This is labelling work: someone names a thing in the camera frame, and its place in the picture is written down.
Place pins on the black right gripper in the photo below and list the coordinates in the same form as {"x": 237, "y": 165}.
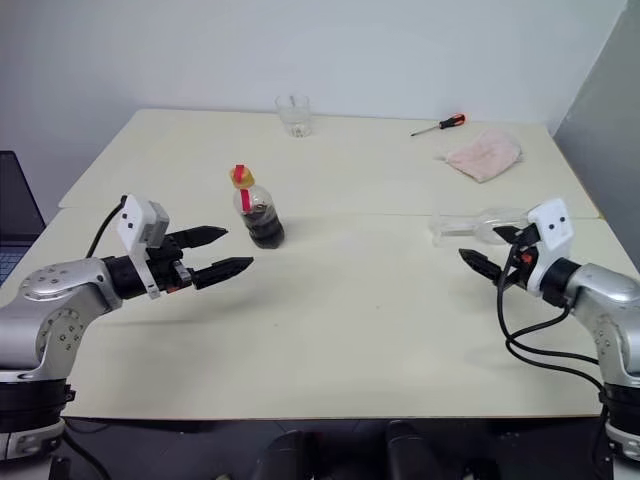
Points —
{"x": 522, "y": 270}

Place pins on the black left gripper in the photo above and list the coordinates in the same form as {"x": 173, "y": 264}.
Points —
{"x": 167, "y": 270}

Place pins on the dark soda bottle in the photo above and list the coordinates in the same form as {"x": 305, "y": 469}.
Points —
{"x": 262, "y": 225}

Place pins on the yellow bottle cap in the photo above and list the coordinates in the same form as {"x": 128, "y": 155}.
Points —
{"x": 242, "y": 177}

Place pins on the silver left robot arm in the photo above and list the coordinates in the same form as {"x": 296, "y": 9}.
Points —
{"x": 60, "y": 320}

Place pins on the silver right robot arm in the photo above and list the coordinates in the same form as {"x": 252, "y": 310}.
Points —
{"x": 605, "y": 310}

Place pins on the pink cloth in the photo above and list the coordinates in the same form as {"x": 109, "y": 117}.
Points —
{"x": 482, "y": 155}

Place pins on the clear glass tumbler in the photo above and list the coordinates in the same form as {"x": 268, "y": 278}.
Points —
{"x": 294, "y": 115}

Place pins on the grey partition panel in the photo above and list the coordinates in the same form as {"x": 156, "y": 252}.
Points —
{"x": 610, "y": 125}

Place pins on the dark laptop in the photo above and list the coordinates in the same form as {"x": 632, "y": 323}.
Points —
{"x": 17, "y": 215}

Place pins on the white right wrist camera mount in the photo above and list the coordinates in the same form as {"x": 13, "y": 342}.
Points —
{"x": 552, "y": 222}

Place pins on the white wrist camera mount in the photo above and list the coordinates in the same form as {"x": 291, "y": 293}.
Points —
{"x": 552, "y": 222}
{"x": 135, "y": 220}

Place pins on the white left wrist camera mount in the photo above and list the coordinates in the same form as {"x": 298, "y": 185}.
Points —
{"x": 135, "y": 220}

